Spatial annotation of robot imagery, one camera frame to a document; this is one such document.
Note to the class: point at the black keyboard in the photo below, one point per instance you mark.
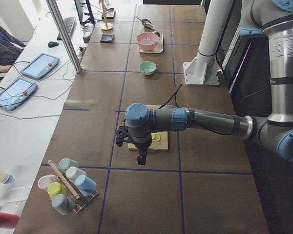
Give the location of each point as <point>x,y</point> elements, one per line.
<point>70,23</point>

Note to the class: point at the mint green cup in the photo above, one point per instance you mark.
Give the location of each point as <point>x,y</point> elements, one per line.
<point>66,163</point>

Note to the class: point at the yellow cup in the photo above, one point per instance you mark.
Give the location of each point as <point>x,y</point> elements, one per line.
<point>56,188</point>

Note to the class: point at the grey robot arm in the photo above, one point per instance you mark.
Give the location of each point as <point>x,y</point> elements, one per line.
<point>272,18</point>

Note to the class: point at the wooden rack handle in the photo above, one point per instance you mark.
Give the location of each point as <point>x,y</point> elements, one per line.
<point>60,175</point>

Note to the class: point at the pink cup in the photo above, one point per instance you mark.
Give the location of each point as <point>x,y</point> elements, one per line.
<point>46,180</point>

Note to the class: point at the black monitor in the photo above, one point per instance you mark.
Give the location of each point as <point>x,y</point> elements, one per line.
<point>84,12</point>

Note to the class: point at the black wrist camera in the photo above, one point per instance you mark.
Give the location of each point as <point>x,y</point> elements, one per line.
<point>123,134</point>

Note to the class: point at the grey cup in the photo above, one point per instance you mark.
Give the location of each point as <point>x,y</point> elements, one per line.
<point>63,204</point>

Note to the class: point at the seated person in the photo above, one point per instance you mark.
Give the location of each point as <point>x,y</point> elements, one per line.
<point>10,50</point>

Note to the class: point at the black box on table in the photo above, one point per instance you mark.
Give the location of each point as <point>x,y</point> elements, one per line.
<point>110,14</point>

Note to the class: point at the red bottle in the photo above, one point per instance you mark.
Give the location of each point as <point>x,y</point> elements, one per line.
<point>8,221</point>

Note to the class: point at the cream plastic tray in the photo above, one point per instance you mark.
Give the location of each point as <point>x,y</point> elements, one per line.
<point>158,49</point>

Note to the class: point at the mint green bowl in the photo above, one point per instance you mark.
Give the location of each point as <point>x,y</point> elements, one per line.
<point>147,68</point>

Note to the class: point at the black computer mouse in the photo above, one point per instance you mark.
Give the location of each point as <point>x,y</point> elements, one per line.
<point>52,44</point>

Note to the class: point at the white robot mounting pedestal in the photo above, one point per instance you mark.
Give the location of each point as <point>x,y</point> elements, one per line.
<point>202,70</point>

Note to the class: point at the near blue teach pendant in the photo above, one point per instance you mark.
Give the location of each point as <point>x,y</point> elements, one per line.
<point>16,93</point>

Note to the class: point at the light blue cup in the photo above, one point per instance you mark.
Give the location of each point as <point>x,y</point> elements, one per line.
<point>85,185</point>

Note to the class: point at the folded grey cloth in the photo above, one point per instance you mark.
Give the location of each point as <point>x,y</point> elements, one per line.
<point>107,38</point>

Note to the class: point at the paper cup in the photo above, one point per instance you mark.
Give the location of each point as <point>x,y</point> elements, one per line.
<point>6,177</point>

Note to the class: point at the wooden stand with round base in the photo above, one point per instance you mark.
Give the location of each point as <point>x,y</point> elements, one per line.
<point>105,26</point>

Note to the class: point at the lemon slice upper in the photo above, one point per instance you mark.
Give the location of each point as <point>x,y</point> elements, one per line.
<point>155,137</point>

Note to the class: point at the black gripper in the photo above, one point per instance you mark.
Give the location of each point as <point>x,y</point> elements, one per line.
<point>140,146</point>

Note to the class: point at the far blue teach pendant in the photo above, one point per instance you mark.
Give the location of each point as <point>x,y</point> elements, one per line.
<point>40,66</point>

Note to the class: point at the clear ice cubes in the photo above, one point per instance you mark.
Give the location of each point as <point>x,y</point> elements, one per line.
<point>147,41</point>

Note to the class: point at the white wire cup rack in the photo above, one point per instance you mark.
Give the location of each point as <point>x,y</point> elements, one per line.
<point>83,201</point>

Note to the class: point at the white cup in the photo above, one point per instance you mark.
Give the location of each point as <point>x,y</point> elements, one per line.
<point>73,172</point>

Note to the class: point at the blue teach pendant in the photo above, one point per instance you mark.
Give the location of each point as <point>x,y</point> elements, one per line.
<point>40,66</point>
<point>16,93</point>

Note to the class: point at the bamboo cutting board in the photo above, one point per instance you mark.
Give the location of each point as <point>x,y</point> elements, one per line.
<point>162,145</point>

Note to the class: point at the steel ice scoop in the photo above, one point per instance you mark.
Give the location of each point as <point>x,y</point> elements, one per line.
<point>146,23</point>

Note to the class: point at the pink bowl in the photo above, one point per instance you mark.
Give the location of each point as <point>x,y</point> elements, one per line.
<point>147,47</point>

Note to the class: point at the aluminium frame post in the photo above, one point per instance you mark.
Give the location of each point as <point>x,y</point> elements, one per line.
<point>56,15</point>

